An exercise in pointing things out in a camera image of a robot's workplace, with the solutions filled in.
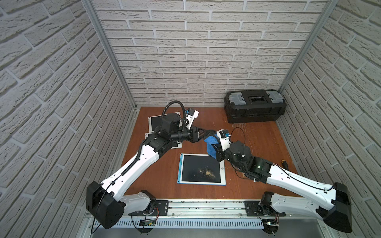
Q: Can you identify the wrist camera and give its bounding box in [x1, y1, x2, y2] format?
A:
[217, 130, 231, 151]
[186, 108, 199, 130]

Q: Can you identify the large white drawing tablet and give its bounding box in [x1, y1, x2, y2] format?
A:
[145, 132, 182, 149]

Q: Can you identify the aluminium corner post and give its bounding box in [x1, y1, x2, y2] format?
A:
[278, 0, 339, 93]
[82, 0, 137, 110]

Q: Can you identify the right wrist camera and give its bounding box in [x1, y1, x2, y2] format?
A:
[217, 130, 231, 151]

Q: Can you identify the blue framed drawing tablet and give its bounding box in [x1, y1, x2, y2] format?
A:
[177, 153, 226, 186]

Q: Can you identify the left aluminium corner post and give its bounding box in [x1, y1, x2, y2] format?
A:
[82, 0, 137, 110]

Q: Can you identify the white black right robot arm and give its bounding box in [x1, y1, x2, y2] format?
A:
[207, 141, 352, 233]

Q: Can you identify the blue microfiber cloth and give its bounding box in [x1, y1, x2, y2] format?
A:
[204, 134, 220, 159]

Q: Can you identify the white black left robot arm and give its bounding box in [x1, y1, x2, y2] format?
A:
[86, 113, 216, 229]

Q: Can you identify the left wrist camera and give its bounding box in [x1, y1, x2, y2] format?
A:
[186, 108, 199, 130]

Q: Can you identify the black plastic toolbox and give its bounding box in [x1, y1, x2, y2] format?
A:
[224, 90, 287, 124]

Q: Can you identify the small white drawing tablet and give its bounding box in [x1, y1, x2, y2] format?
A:
[148, 112, 181, 133]

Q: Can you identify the right aluminium corner post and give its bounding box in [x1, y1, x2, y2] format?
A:
[278, 0, 339, 93]

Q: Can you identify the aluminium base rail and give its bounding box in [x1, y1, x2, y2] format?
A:
[106, 199, 327, 234]

